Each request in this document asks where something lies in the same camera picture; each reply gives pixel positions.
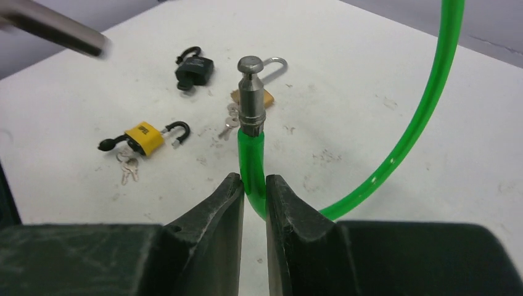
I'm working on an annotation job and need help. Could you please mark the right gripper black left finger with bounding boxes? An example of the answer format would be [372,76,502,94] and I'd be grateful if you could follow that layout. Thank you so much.
[1,173,244,295]

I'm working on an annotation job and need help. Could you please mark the black key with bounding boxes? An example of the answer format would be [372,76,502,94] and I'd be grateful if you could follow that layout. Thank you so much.
[97,134,128,152]

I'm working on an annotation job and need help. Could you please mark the silver cable lock barrel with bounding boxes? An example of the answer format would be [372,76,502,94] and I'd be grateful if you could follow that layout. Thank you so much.
[1,1,109,58]

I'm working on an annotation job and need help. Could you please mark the yellow black padlock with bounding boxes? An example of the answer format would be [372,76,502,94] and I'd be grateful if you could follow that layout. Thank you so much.
[123,121,191,157]

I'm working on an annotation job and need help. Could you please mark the green cable lock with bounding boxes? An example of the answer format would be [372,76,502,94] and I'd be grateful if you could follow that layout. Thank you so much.
[237,1,465,220]

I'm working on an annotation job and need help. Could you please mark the silver key bunch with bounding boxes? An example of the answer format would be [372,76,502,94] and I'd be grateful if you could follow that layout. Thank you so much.
[116,147,139,186]

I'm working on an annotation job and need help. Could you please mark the brass padlock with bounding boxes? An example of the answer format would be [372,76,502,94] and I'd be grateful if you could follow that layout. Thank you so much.
[228,57,288,111]

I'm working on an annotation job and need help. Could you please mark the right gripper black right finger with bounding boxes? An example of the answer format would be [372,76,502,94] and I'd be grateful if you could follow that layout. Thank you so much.
[266,175,522,295]

